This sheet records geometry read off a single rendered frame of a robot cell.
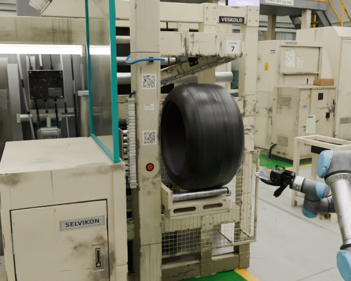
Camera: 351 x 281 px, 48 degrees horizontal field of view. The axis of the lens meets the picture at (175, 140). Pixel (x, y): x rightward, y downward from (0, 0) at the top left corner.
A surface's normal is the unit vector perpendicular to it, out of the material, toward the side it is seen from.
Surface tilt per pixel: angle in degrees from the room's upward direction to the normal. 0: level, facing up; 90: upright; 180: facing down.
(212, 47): 90
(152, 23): 90
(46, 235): 90
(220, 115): 60
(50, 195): 90
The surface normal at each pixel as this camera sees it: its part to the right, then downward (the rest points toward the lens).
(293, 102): -0.87, 0.09
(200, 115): 0.04, -0.34
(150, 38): 0.35, 0.18
